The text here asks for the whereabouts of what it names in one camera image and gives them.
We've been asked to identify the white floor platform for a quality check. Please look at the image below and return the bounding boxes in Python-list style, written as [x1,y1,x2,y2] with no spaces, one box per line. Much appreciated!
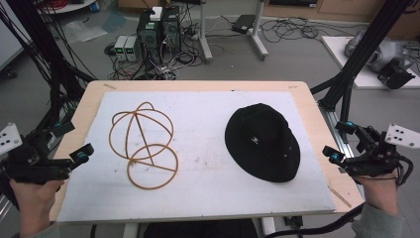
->
[320,35,420,90]

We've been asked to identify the thick black gripper cable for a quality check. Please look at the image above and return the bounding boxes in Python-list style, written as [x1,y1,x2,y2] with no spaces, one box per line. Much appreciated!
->
[263,202,366,238]

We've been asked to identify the white table mat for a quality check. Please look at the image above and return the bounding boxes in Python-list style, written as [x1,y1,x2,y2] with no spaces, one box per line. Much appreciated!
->
[55,90,337,223]

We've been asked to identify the person's left hand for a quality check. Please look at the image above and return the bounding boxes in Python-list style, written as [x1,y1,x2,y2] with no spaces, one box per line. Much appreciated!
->
[9,178,65,238]

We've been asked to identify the black metal frame with cables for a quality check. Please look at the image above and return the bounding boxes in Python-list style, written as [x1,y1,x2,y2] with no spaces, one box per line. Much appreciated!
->
[0,0,97,134]

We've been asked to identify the black computer tower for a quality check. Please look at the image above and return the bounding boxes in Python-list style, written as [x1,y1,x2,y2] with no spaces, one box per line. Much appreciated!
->
[136,9,163,64]
[160,5,182,56]

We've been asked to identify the white round table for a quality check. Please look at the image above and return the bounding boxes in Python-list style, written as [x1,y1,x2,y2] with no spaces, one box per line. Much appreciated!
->
[37,0,97,15]

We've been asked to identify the white box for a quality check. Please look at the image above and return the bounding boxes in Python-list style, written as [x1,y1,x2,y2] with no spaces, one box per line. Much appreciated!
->
[150,6,163,22]

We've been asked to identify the aluminium rail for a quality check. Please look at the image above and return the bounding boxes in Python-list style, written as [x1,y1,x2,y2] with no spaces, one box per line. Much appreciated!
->
[318,101,366,199]

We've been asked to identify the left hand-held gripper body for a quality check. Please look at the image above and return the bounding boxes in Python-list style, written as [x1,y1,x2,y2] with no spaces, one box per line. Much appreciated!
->
[0,122,72,184]

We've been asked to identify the grey rounded device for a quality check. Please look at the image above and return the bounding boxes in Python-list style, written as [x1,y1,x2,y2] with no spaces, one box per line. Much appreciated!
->
[344,29,414,74]

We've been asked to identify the loose black floor cables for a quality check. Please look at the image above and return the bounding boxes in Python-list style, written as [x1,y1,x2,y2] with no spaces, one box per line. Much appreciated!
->
[260,16,331,45]

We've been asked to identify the brown wire hat stand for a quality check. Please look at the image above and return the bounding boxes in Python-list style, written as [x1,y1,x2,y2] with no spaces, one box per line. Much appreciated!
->
[108,101,180,190]

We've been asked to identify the black bucket hat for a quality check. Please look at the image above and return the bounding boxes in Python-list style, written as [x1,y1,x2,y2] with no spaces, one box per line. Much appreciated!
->
[224,102,302,183]

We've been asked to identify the grey power supply unit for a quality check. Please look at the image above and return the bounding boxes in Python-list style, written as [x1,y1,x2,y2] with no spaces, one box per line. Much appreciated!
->
[113,35,129,62]
[125,36,141,63]

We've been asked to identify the clear plastic sheet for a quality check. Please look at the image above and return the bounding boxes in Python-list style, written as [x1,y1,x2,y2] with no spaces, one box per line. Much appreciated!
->
[61,19,109,45]

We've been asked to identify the grey metal stand leg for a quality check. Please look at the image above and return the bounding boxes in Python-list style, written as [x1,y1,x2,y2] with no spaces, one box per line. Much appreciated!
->
[198,0,214,64]
[250,0,269,61]

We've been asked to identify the person's right hand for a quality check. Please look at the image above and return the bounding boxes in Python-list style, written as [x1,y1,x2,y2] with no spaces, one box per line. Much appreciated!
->
[352,168,401,216]

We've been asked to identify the white table leg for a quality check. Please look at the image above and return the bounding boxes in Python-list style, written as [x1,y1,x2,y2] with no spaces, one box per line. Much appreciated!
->
[252,216,277,238]
[122,222,140,238]

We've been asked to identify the black device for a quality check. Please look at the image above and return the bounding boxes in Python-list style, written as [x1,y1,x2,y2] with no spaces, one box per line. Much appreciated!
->
[376,59,417,90]

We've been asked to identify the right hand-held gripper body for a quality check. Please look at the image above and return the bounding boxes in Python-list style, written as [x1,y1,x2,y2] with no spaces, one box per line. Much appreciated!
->
[343,122,420,179]

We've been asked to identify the tangle of cables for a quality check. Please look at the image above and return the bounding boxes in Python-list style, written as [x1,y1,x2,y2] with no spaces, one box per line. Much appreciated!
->
[104,42,203,81]

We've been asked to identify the black flat box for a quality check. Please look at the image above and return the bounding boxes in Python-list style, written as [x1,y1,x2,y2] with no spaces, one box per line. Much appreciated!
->
[231,14,258,35]

